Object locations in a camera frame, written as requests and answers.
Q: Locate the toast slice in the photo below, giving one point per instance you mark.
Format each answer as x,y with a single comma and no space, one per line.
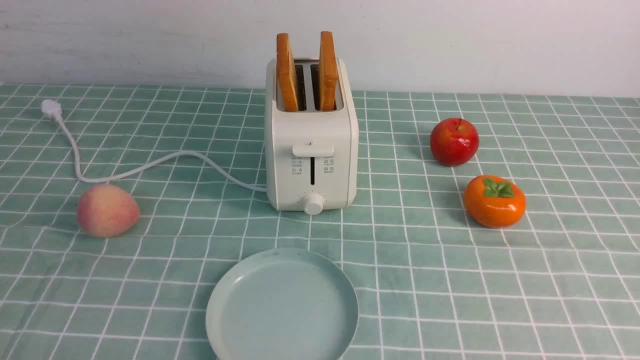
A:
327,72
286,73

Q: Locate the white two-slot toaster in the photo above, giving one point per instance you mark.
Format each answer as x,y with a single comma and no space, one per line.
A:
311,156

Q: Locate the light green round plate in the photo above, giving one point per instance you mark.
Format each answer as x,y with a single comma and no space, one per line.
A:
282,304

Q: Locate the red apple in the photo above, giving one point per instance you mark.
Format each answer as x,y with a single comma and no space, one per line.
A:
454,141

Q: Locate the orange persimmon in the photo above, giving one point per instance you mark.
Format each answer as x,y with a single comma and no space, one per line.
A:
494,202

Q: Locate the pink peach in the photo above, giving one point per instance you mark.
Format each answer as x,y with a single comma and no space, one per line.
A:
105,211

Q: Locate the green checkered tablecloth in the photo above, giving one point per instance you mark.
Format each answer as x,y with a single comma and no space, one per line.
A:
432,283

